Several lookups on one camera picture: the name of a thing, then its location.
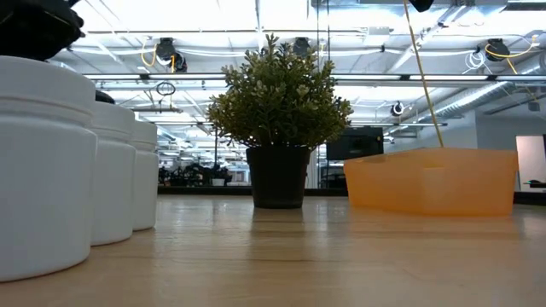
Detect white pill bottle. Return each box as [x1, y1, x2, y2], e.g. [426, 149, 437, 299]
[129, 120, 160, 233]
[88, 101, 138, 247]
[0, 55, 99, 284]

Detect translucent orange basket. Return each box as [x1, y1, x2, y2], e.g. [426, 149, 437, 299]
[342, 147, 520, 217]

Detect thin yellow stick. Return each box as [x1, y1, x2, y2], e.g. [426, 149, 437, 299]
[402, 0, 445, 148]

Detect long fluorescent light strip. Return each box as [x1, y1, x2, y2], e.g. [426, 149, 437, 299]
[84, 72, 546, 83]

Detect black monitor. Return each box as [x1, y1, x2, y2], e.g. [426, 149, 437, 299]
[325, 125, 386, 162]

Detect green plant in black pot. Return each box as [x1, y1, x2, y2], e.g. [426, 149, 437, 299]
[206, 33, 355, 211]

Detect white board panel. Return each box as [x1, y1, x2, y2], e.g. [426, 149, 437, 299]
[514, 135, 546, 193]

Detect coiled black cable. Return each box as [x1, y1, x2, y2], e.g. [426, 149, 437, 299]
[154, 81, 177, 97]

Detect coiled white cable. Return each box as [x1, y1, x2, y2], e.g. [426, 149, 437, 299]
[463, 49, 488, 74]

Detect silver ventilation duct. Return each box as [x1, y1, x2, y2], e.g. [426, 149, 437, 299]
[420, 79, 546, 123]

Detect black table edge rail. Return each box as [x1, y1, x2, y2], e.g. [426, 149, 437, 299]
[157, 185, 546, 206]

